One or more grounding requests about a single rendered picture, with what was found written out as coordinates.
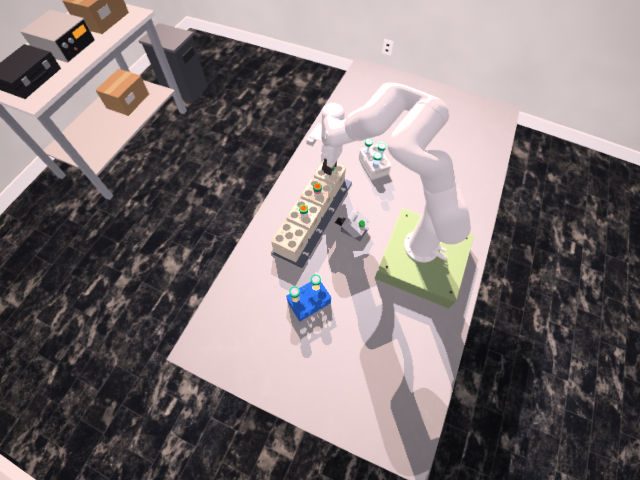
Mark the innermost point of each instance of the blue tube rack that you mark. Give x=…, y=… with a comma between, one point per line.
x=306, y=295

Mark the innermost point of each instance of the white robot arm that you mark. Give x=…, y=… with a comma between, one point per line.
x=444, y=199

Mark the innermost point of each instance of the white tube rack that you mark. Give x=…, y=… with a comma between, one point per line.
x=377, y=172

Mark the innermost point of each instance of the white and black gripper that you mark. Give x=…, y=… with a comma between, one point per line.
x=329, y=155

